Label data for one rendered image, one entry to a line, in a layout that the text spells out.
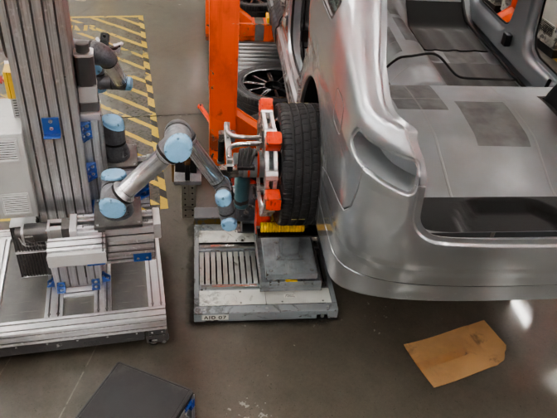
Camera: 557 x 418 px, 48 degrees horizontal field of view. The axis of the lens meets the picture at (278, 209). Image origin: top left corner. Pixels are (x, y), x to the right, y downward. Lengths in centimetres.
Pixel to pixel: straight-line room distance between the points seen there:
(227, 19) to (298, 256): 140
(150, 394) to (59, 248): 79
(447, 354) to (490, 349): 26
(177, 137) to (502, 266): 143
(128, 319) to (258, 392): 77
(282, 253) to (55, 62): 169
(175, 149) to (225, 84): 107
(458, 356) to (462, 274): 113
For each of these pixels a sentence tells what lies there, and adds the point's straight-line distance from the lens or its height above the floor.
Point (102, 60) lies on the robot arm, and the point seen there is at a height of 139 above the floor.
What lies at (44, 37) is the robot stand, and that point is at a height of 165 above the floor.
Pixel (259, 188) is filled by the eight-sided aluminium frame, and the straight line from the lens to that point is 361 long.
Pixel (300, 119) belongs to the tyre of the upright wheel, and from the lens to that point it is 320.
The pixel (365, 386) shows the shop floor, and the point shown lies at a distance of 348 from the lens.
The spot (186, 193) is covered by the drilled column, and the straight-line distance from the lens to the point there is 425.
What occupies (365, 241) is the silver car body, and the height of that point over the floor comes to 111.
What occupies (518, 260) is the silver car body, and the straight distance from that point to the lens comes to 269.
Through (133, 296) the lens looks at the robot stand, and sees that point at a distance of 356.
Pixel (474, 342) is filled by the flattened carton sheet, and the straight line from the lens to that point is 386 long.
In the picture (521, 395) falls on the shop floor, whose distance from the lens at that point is 373.
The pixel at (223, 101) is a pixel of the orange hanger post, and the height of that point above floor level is 97.
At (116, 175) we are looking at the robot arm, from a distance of 298.
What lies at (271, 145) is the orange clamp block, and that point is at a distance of 307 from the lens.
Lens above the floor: 274
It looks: 38 degrees down
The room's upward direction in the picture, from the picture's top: 5 degrees clockwise
